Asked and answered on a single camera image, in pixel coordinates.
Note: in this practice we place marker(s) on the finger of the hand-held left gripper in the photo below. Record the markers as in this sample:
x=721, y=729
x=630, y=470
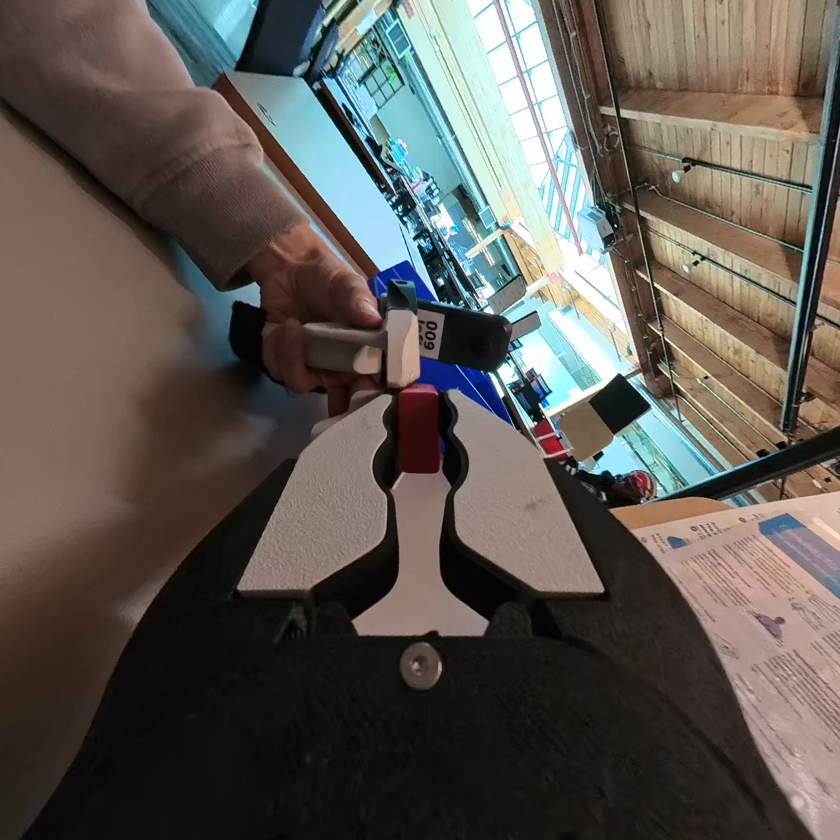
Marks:
x=348, y=412
x=403, y=348

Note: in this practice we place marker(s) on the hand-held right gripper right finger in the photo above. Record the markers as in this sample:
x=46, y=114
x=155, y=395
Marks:
x=518, y=518

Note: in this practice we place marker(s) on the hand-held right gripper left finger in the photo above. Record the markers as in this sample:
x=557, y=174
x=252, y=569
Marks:
x=321, y=512

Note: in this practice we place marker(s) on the red rectangular block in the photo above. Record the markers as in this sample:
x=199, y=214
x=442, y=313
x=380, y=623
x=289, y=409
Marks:
x=418, y=433

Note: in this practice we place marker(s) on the person's left hand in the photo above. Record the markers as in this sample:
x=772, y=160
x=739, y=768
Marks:
x=308, y=282

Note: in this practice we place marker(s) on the blue plastic bin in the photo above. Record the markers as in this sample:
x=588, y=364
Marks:
x=459, y=387

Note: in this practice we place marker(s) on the red plastic bin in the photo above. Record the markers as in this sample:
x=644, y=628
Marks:
x=550, y=439

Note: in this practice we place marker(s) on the black and cream board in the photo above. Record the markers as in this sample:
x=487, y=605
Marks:
x=604, y=413

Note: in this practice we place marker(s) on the white table with wooden edge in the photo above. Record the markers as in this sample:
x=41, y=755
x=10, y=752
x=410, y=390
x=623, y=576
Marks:
x=308, y=151

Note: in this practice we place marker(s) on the black metal pole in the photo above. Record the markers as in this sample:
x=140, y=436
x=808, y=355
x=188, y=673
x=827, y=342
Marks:
x=754, y=469

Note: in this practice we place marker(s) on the printed instruction sheet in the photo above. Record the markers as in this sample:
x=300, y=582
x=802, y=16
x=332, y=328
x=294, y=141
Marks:
x=754, y=623

